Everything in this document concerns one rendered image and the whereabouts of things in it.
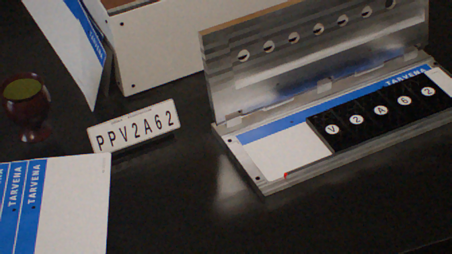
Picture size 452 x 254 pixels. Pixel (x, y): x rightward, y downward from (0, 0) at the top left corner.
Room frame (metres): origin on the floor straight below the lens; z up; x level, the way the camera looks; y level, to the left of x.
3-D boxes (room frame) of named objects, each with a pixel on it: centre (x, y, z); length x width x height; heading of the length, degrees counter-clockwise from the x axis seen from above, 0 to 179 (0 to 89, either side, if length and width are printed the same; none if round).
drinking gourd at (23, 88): (1.17, 0.35, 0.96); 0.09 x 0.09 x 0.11
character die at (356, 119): (1.09, -0.23, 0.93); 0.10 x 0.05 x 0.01; 22
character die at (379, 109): (1.11, -0.27, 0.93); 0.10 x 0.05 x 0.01; 22
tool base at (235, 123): (1.12, -0.22, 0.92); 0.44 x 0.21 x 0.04; 113
